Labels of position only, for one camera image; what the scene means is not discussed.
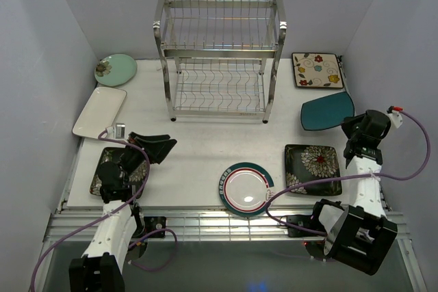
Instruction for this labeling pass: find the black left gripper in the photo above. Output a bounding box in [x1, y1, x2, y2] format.
[118, 132, 177, 183]

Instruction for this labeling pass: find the teal square plate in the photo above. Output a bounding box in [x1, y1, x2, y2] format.
[300, 92, 355, 131]

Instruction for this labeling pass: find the black floral plate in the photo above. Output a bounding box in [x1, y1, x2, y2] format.
[90, 147, 146, 203]
[284, 144, 343, 196]

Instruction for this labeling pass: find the round white teal-rimmed plate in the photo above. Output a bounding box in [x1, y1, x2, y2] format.
[218, 162, 274, 217]

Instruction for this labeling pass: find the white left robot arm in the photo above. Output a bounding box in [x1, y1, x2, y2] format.
[68, 132, 177, 291]

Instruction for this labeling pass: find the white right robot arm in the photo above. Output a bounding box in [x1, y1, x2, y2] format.
[306, 110, 402, 276]

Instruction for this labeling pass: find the stainless steel dish rack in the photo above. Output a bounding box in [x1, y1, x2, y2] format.
[153, 0, 287, 123]

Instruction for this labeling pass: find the white rectangular plate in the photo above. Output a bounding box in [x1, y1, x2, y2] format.
[72, 86, 127, 139]

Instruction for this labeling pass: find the mint green round plate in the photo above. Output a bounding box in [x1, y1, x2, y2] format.
[94, 54, 138, 87]

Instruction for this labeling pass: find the cream floral square plate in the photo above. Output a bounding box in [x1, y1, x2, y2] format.
[292, 53, 344, 90]

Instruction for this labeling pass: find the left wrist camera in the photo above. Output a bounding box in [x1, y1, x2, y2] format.
[106, 122, 126, 140]

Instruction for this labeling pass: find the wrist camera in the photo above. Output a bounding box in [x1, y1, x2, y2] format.
[106, 122, 126, 140]
[387, 106, 403, 129]

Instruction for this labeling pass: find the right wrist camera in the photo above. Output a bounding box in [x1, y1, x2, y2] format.
[387, 106, 403, 129]

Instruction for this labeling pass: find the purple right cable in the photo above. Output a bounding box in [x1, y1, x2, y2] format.
[263, 109, 432, 264]

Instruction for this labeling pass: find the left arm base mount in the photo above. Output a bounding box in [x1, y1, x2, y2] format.
[132, 204, 167, 239]

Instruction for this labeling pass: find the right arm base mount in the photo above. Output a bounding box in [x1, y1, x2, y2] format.
[281, 215, 326, 238]

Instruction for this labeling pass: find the aluminium table edge rail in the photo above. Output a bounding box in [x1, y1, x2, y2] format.
[43, 210, 411, 242]

